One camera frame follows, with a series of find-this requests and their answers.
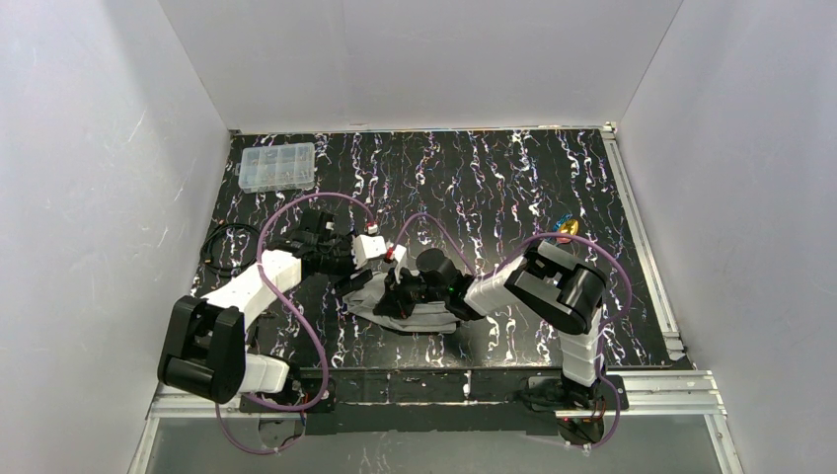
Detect grey cloth napkin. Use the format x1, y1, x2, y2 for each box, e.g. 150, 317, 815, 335
335, 271, 459, 334

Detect iridescent gold spoon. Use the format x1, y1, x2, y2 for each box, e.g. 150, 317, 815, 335
558, 218, 579, 235

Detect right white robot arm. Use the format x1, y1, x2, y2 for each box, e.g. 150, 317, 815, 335
356, 241, 606, 390

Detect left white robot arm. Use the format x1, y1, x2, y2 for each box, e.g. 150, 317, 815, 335
157, 209, 387, 404

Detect clear plastic organizer box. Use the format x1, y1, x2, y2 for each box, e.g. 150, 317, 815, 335
238, 142, 316, 194

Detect blue metallic fork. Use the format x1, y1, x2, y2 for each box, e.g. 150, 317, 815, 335
553, 213, 572, 233

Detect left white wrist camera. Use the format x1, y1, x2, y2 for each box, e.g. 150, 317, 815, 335
351, 223, 389, 269

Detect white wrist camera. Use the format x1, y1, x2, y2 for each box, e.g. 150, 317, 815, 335
384, 244, 407, 279
351, 223, 389, 269

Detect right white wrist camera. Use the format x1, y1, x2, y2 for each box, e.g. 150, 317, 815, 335
384, 244, 407, 279

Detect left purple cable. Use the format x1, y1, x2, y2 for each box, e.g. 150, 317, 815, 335
214, 192, 381, 456

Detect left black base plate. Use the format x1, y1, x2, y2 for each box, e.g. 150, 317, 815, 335
239, 377, 337, 414

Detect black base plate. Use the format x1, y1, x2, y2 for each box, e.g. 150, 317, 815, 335
239, 377, 337, 414
517, 374, 630, 415

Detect upper black coiled cable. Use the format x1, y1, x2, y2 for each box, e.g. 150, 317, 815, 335
199, 223, 266, 277

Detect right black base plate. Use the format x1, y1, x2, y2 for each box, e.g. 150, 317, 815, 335
517, 374, 630, 415

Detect aluminium front rail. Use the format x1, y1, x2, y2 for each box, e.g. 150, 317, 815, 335
148, 369, 728, 420

